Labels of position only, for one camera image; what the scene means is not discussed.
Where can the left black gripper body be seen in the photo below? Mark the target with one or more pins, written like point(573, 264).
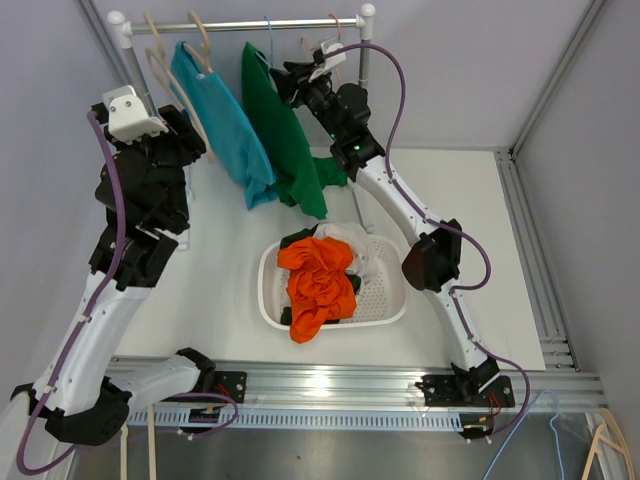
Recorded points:
point(170, 152)

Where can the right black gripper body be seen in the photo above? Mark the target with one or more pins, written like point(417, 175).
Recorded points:
point(312, 96)

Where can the pink wire hanger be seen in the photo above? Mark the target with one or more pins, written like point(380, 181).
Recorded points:
point(308, 48)

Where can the blue wire hanger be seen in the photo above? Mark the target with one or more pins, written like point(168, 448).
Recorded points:
point(269, 40)

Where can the bright green t shirt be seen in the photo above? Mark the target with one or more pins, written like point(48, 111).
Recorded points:
point(300, 176)

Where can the beige wooden hanger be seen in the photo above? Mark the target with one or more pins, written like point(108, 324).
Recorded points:
point(203, 53)
point(159, 66)

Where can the dark green white t shirt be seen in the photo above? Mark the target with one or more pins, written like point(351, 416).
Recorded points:
point(362, 269)

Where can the orange t shirt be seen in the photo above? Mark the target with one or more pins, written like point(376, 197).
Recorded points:
point(318, 287)

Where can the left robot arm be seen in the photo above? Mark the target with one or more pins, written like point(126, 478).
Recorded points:
point(143, 189)

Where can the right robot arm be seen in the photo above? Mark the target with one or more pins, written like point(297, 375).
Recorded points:
point(432, 265)

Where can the blue t shirt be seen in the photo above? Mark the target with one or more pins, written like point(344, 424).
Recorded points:
point(227, 128)

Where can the beige hanger on floor left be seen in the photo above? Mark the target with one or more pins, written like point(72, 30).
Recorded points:
point(152, 454)

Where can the beige hanger on floor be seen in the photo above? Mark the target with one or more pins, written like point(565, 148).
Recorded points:
point(608, 456)
point(152, 454)

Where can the beige hanger on floor right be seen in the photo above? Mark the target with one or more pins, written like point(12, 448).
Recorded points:
point(608, 456)

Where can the metal clothes rack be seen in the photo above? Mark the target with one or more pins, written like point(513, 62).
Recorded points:
point(124, 30)

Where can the white plastic basket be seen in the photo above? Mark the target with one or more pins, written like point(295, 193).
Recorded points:
point(382, 301)

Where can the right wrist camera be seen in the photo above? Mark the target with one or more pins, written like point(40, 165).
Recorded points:
point(327, 58)

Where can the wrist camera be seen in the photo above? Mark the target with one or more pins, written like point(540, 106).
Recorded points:
point(128, 118)
point(327, 58)

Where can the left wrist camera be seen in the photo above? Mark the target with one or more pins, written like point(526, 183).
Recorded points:
point(128, 118)

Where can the aluminium rail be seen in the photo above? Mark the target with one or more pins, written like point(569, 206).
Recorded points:
point(282, 396)

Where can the light blue wire hanger floor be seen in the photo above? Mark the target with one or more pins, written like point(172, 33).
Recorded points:
point(535, 439)

